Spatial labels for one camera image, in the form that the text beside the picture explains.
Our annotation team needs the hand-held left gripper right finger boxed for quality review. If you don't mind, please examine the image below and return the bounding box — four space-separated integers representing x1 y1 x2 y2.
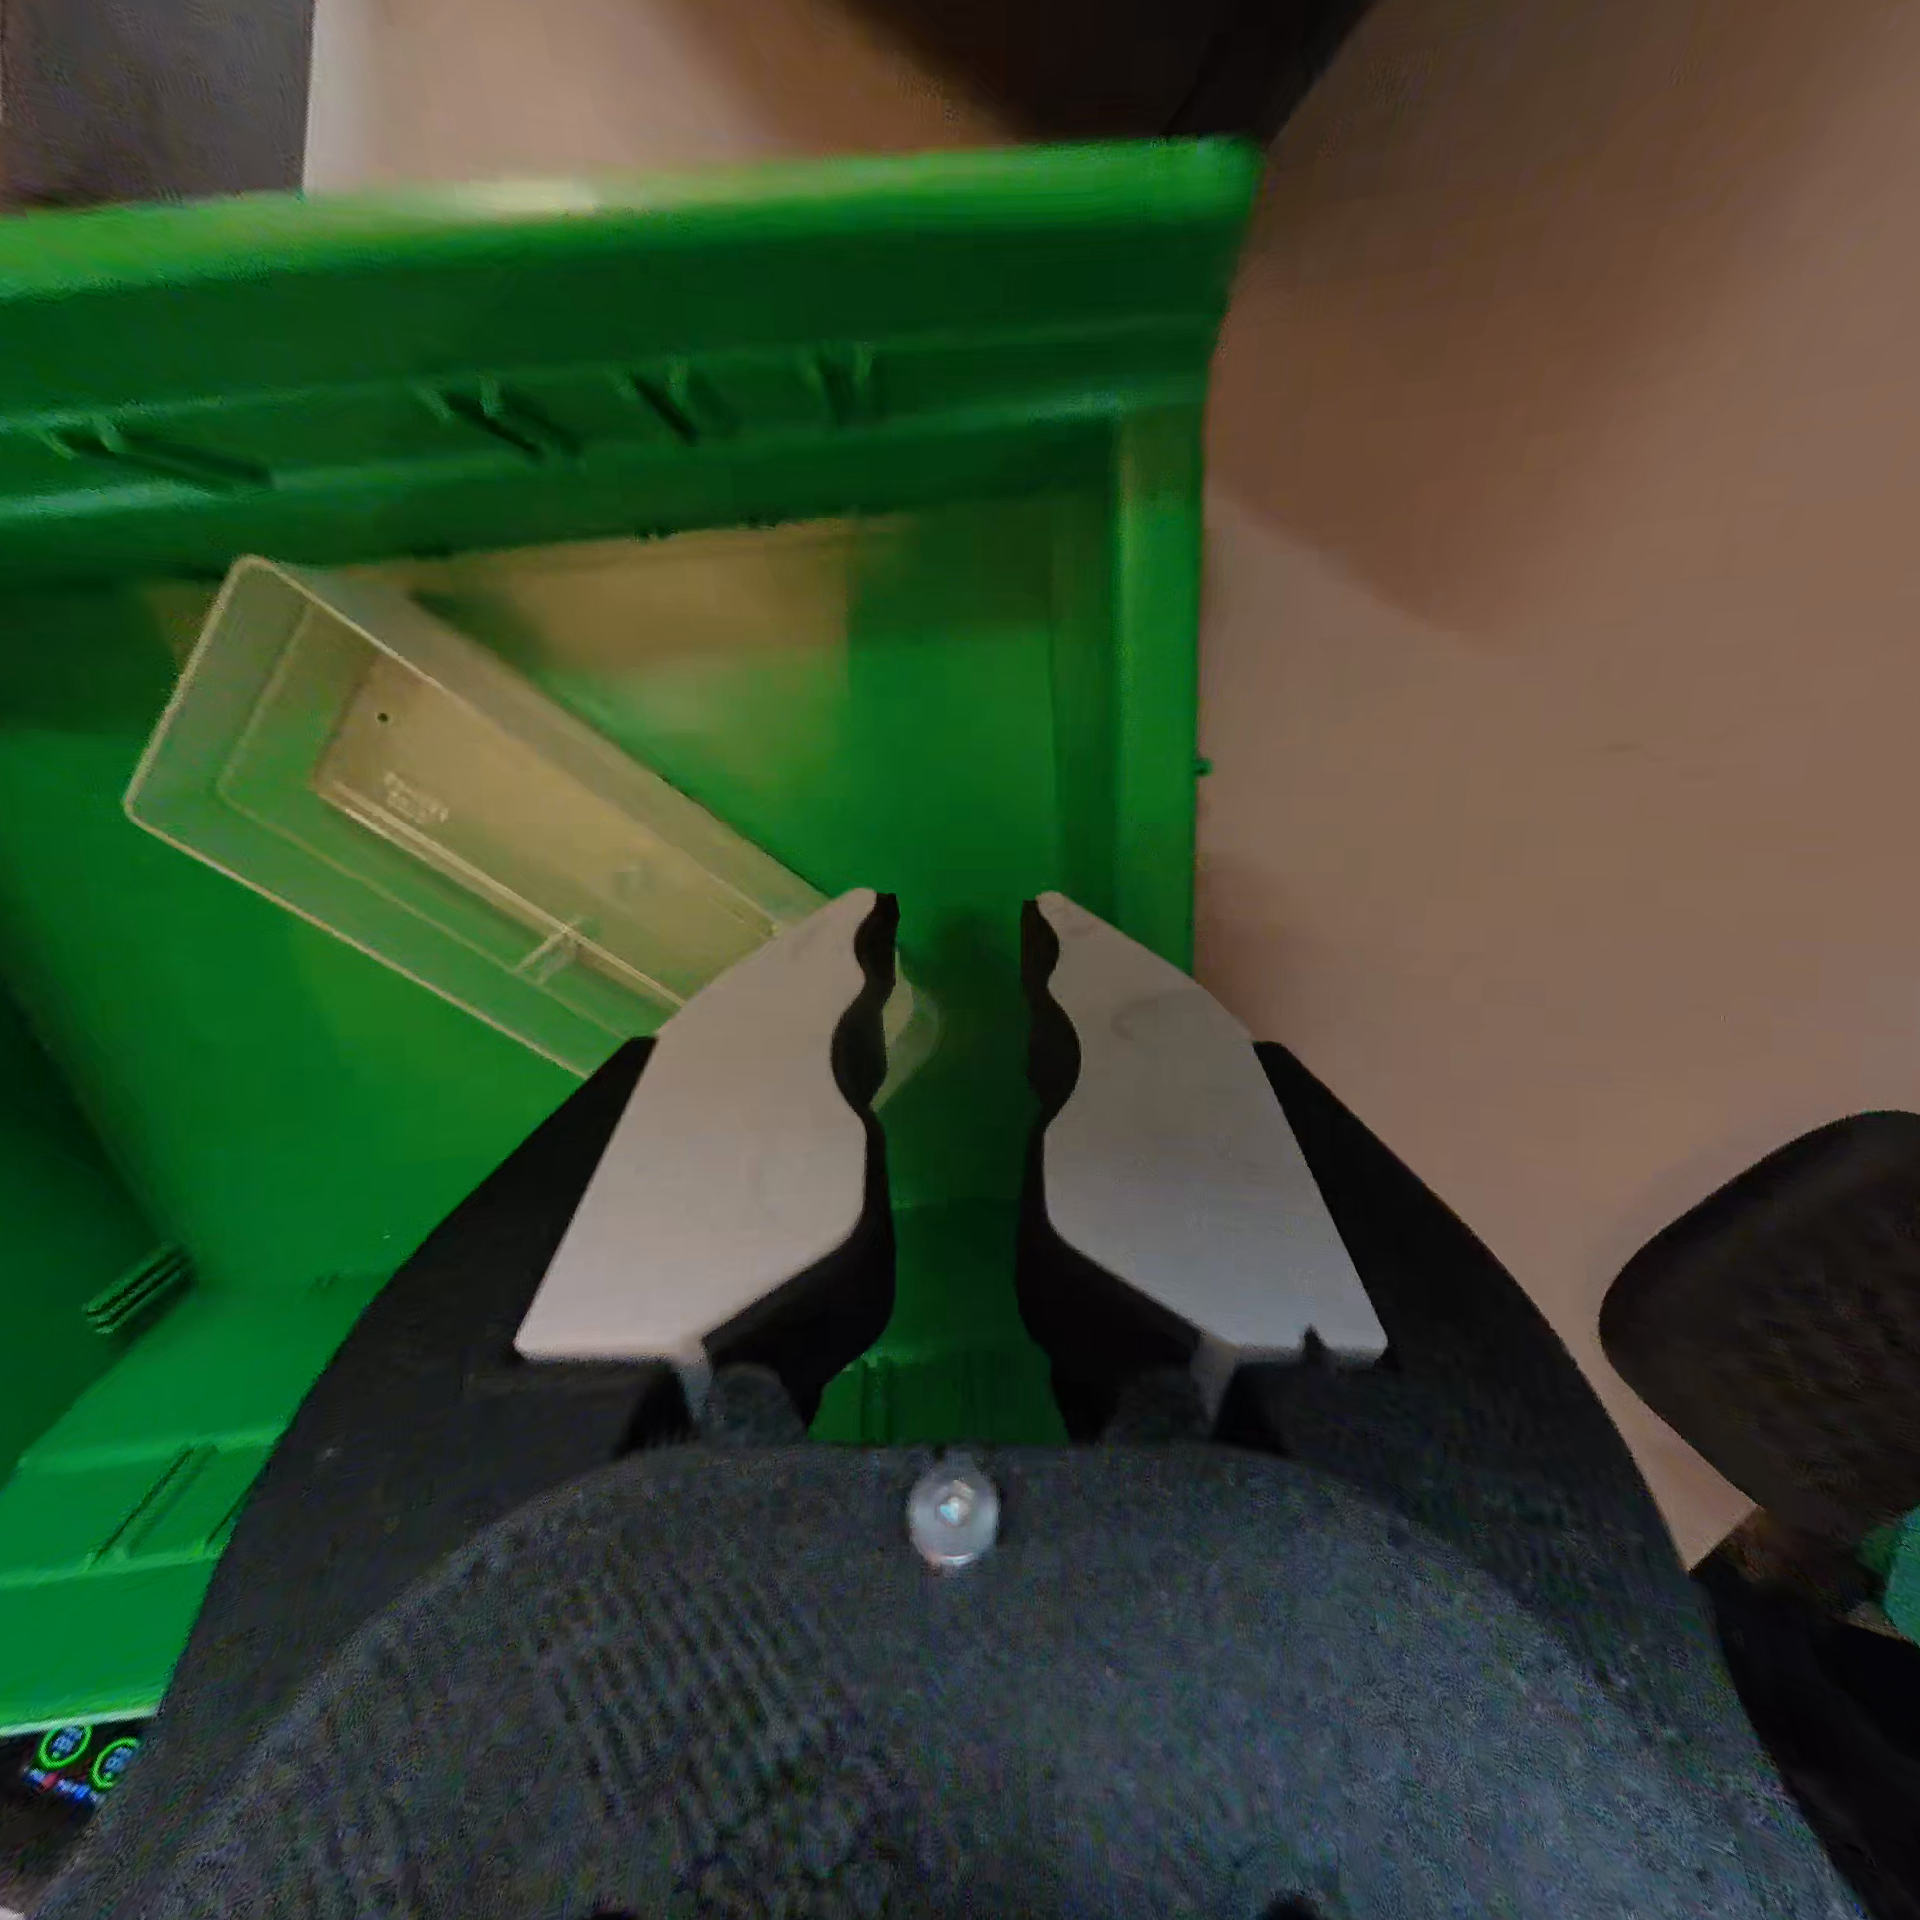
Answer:
1015 893 1387 1433

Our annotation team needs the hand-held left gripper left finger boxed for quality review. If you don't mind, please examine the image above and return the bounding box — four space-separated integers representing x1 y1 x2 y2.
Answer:
513 890 901 1426

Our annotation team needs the clear plastic drawer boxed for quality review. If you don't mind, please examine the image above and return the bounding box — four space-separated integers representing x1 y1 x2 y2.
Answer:
125 555 939 1115

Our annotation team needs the dark device with green lights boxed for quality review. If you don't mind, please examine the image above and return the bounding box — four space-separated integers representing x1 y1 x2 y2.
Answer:
0 1719 154 1826

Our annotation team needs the pale desk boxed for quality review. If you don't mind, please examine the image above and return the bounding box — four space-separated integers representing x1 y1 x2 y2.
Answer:
305 0 1920 1570

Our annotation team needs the green plastic bin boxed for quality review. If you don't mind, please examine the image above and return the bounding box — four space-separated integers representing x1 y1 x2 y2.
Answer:
0 133 1259 1729

